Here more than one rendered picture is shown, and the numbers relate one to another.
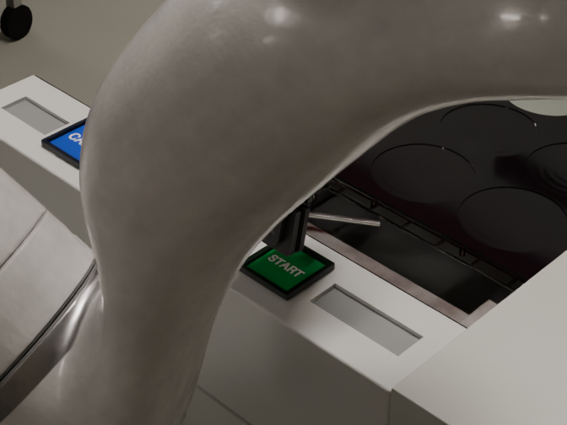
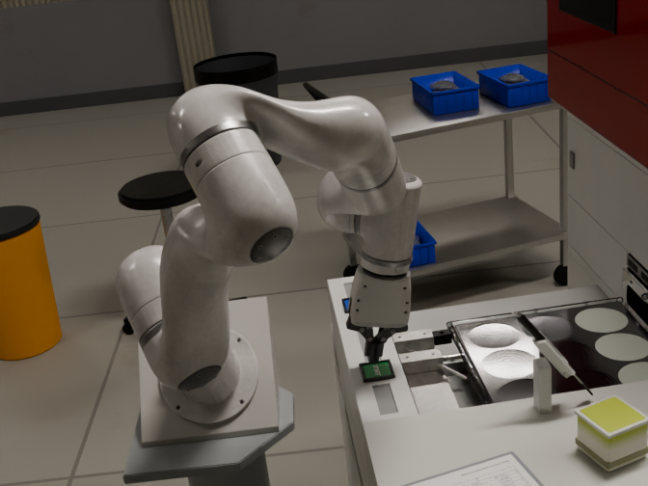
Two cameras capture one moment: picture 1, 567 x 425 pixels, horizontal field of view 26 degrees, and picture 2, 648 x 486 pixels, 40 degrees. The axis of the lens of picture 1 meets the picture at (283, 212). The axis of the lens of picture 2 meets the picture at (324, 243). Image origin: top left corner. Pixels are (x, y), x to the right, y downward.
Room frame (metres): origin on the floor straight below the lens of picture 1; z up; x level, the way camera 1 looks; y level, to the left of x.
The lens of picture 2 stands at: (-0.28, -0.87, 1.80)
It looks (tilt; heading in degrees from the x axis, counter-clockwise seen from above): 23 degrees down; 43
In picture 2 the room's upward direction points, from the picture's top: 7 degrees counter-clockwise
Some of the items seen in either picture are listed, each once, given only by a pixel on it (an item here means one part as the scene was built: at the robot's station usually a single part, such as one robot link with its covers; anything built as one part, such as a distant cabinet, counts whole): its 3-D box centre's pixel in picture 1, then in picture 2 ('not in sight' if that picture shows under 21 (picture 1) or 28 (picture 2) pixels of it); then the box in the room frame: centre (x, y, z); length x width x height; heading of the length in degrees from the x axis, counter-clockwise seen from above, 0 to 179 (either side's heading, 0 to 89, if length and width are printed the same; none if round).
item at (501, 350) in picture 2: (488, 131); (566, 356); (1.07, -0.21, 0.90); 0.34 x 0.34 x 0.01; 46
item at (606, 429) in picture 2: not in sight; (611, 433); (0.76, -0.43, 1.00); 0.07 x 0.07 x 0.07; 64
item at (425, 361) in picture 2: not in sight; (420, 361); (0.92, 0.02, 0.89); 0.08 x 0.03 x 0.03; 136
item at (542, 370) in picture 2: not in sight; (553, 370); (0.82, -0.31, 1.03); 0.06 x 0.04 x 0.13; 136
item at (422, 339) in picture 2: not in sight; (413, 340); (0.98, 0.07, 0.89); 0.08 x 0.03 x 0.03; 136
